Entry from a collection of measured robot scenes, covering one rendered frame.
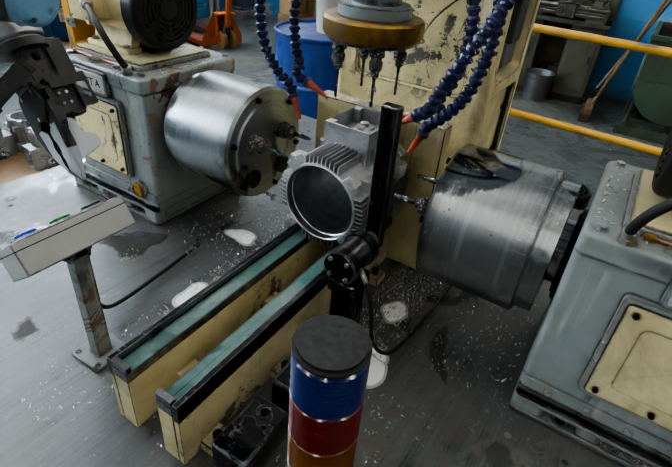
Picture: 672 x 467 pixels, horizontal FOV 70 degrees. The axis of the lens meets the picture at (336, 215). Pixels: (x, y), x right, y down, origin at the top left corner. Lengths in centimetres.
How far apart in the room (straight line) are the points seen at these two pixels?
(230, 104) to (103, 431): 61
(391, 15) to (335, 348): 62
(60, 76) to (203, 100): 31
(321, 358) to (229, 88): 78
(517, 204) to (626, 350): 24
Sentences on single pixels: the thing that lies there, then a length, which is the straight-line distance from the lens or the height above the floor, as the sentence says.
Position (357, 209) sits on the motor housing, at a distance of 87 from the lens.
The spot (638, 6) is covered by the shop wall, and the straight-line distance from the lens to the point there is 591.
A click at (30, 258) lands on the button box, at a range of 76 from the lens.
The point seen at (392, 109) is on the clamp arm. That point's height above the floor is 125.
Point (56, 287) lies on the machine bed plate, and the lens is 113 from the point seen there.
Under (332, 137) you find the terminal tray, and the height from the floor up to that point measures 112.
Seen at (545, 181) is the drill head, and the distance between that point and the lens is 80.
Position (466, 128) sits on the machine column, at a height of 111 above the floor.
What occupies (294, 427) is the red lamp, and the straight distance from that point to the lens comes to 42.
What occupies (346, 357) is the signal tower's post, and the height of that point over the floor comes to 122.
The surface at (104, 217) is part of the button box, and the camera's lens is 81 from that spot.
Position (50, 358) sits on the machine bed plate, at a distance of 99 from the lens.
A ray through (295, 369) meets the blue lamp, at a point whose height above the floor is 120.
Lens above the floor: 148
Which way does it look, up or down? 32 degrees down
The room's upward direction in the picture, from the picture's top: 5 degrees clockwise
